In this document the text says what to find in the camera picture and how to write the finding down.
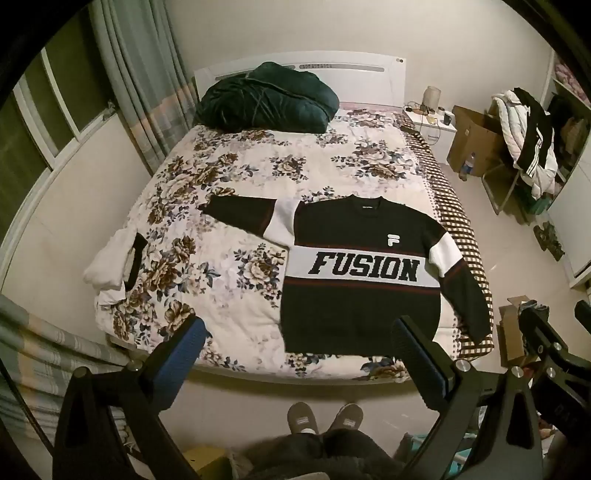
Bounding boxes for white garment with black trim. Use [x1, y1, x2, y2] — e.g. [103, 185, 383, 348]
[83, 228, 149, 305]

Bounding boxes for bed with floral cover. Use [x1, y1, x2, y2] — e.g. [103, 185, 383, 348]
[108, 55, 414, 384]

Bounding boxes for dark patterned object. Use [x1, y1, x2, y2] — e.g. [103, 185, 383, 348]
[533, 222, 567, 260]

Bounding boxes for green striped curtain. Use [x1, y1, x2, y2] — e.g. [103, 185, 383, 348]
[0, 295, 132, 462]
[88, 0, 199, 176]

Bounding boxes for black and white sweater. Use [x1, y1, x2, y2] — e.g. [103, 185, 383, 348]
[199, 194, 491, 358]

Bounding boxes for chair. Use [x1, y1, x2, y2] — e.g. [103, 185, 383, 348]
[482, 152, 529, 215]

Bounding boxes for white wardrobe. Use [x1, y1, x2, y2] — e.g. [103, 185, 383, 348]
[545, 46, 591, 291]

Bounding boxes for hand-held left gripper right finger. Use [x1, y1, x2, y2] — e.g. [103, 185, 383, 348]
[390, 315, 543, 480]

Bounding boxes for large cardboard box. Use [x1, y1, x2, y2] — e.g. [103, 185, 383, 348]
[447, 105, 506, 177]

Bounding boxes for yellow box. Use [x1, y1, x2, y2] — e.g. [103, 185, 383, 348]
[185, 445, 232, 480]

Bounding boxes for person's left grey slipper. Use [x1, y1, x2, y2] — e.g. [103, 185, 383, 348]
[287, 401, 319, 435]

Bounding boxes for small open cardboard box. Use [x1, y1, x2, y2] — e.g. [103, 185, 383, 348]
[496, 295, 532, 365]

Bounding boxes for white nightstand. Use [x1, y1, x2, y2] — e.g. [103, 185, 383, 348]
[406, 108, 458, 164]

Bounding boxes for window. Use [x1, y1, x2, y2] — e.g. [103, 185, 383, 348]
[0, 9, 116, 241]

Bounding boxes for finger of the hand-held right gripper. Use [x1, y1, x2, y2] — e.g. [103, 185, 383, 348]
[574, 300, 591, 335]
[517, 300, 571, 370]

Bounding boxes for floral blanket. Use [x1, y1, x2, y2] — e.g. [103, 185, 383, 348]
[95, 108, 458, 384]

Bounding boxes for person's grey slipper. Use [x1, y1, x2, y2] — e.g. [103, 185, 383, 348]
[287, 401, 319, 435]
[327, 403, 365, 435]

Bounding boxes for person's right grey slipper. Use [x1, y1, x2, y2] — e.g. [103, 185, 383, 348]
[327, 403, 365, 435]

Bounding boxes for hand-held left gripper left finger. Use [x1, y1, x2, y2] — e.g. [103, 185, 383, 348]
[52, 315, 207, 480]

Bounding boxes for person's dark pants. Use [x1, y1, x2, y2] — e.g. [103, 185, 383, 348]
[240, 429, 395, 480]

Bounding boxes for white and black jacket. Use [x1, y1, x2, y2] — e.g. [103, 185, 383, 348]
[491, 88, 560, 200]

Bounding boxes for brown checked bedsheet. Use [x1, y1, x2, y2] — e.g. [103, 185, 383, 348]
[402, 115, 495, 361]

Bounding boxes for dark green duvet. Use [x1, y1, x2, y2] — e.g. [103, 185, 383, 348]
[193, 61, 340, 134]

